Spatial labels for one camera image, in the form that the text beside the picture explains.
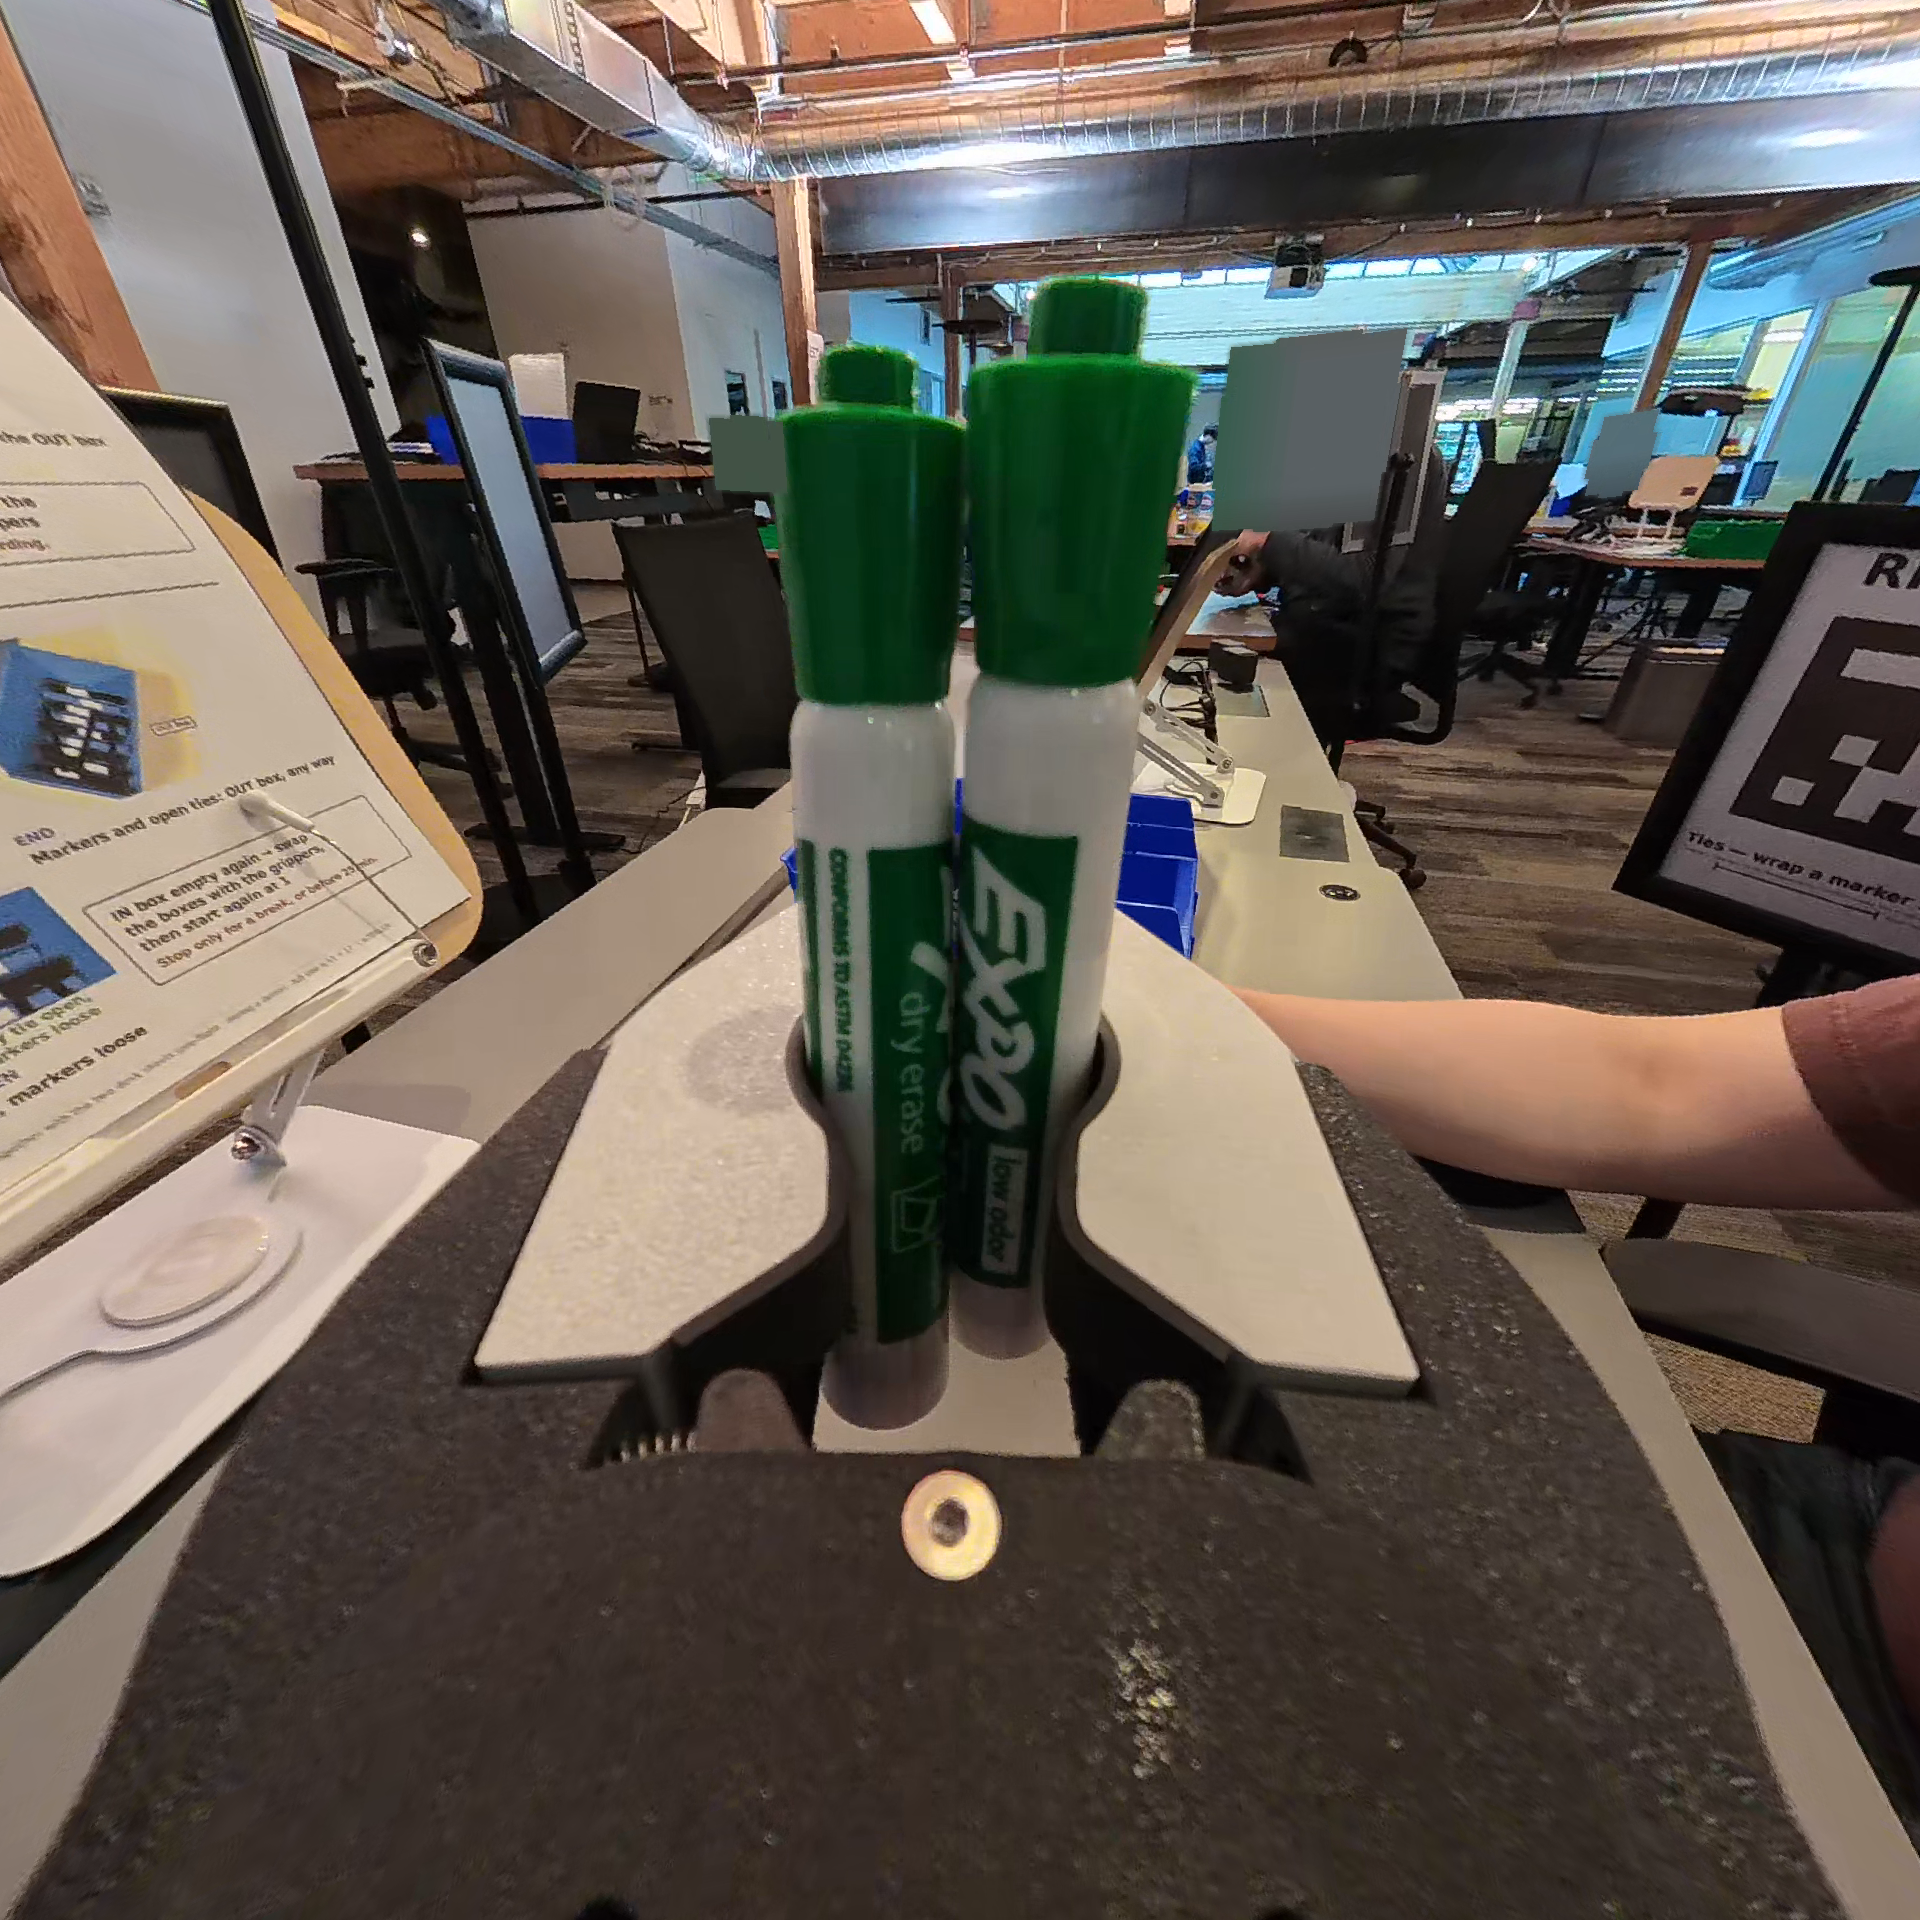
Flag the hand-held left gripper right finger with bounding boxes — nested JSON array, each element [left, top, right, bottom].
[[1046, 911, 1425, 1454]]

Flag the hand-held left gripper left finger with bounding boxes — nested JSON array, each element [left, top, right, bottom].
[[473, 893, 854, 1449]]

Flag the blue plastic bin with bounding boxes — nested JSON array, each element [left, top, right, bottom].
[[777, 791, 1205, 962]]

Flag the green dry erase marker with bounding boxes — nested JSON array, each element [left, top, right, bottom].
[[777, 346, 962, 1427], [951, 276, 1197, 1354]]

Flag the person's right forearm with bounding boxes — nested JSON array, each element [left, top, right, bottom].
[[1230, 972, 1920, 1221]]

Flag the wooden clipboard stand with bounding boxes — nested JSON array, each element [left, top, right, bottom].
[[1137, 532, 1274, 830]]

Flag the white stand base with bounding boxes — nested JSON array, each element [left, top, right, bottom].
[[0, 1118, 482, 1580]]

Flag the black chair armrest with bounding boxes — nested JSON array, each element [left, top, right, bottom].
[[1597, 1236, 1920, 1449]]

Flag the black office chair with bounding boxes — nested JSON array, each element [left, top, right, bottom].
[[298, 556, 441, 706], [1431, 457, 1565, 745], [612, 509, 798, 812]]

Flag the printed instruction sheet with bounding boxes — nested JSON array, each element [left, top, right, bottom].
[[0, 293, 473, 1278]]

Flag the framed printed tag sign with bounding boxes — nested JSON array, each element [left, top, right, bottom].
[[1611, 498, 1920, 974]]

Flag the grey cabinet box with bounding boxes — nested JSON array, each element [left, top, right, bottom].
[[1603, 642, 1727, 748]]

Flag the framed display board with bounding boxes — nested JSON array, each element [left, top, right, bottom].
[[420, 337, 590, 694]]

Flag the dark picture frame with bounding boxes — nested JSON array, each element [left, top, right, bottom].
[[103, 386, 289, 571]]

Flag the spiral ventilation duct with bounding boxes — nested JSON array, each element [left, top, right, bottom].
[[703, 82, 1920, 197]]

